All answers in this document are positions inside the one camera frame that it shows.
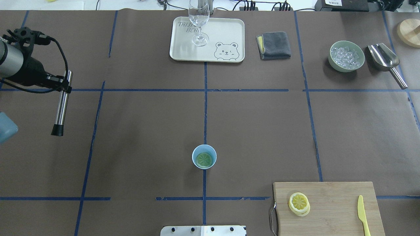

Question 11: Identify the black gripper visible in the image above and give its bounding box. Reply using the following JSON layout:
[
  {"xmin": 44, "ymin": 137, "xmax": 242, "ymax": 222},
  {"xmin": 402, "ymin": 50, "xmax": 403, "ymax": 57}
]
[{"xmin": 2, "ymin": 27, "xmax": 72, "ymax": 93}]

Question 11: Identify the steel muddler black tip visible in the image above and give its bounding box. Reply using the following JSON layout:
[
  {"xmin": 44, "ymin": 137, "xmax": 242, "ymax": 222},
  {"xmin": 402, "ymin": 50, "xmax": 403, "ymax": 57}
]
[{"xmin": 51, "ymin": 70, "xmax": 73, "ymax": 136}]

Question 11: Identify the blue paper cup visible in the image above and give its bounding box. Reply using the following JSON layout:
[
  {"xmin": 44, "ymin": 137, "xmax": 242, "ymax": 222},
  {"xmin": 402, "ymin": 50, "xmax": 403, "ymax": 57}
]
[{"xmin": 192, "ymin": 144, "xmax": 217, "ymax": 170}]

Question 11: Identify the stainless steel ice scoop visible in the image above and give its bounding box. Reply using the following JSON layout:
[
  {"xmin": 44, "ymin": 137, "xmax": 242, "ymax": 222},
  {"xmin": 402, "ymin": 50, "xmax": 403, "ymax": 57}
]
[{"xmin": 367, "ymin": 43, "xmax": 408, "ymax": 90}]

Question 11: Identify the yellow lemon slice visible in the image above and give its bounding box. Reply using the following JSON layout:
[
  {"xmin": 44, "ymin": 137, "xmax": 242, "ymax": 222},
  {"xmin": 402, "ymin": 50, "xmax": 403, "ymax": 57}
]
[
  {"xmin": 195, "ymin": 152, "xmax": 213, "ymax": 169},
  {"xmin": 288, "ymin": 192, "xmax": 310, "ymax": 217}
]

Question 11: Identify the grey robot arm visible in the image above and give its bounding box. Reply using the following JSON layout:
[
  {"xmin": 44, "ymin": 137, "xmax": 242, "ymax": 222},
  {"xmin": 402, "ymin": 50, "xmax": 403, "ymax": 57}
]
[{"xmin": 0, "ymin": 27, "xmax": 73, "ymax": 136}]

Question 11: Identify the yellow lemon slice on board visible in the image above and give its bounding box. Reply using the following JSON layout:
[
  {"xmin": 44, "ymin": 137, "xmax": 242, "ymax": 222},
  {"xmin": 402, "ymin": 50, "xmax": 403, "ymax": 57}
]
[{"xmin": 288, "ymin": 192, "xmax": 310, "ymax": 217}]

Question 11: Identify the clear wine glass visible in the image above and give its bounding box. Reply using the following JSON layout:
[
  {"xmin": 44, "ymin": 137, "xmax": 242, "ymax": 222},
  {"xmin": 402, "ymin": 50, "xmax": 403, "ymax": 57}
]
[{"xmin": 188, "ymin": 0, "xmax": 210, "ymax": 47}]

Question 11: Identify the beige bear serving tray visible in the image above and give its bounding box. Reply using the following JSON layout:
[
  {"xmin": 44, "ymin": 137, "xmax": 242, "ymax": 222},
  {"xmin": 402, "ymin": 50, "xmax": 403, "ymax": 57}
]
[{"xmin": 169, "ymin": 16, "xmax": 245, "ymax": 63}]

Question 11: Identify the folded grey yellow cloth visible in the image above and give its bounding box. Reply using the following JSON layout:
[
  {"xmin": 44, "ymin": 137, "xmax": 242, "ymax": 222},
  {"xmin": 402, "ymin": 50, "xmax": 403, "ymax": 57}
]
[{"xmin": 256, "ymin": 31, "xmax": 291, "ymax": 60}]

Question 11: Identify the green bowl of ice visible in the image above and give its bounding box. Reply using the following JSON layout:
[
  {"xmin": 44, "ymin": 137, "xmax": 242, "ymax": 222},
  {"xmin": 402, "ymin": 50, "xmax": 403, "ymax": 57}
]
[{"xmin": 327, "ymin": 41, "xmax": 366, "ymax": 73}]

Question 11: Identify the bamboo cutting board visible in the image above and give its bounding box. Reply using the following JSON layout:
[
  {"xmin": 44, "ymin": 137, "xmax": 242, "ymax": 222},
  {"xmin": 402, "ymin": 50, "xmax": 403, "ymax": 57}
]
[{"xmin": 273, "ymin": 181, "xmax": 385, "ymax": 236}]

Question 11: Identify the yellow plastic knife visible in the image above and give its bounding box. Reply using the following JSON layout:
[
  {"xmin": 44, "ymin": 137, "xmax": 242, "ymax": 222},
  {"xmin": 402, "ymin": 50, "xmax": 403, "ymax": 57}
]
[{"xmin": 357, "ymin": 195, "xmax": 371, "ymax": 236}]

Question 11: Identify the round wooden stand base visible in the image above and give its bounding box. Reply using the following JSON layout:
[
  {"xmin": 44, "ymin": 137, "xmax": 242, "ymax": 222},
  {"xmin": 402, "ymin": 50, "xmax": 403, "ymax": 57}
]
[{"xmin": 397, "ymin": 18, "xmax": 420, "ymax": 49}]

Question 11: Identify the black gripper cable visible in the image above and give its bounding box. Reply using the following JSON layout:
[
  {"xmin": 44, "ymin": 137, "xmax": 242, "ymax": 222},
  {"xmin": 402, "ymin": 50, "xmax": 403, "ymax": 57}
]
[{"xmin": 0, "ymin": 38, "xmax": 69, "ymax": 94}]

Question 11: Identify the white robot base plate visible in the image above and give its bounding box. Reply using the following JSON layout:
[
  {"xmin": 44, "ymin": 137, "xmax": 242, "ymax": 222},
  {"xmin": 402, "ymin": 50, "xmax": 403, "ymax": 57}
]
[{"xmin": 160, "ymin": 225, "xmax": 247, "ymax": 236}]

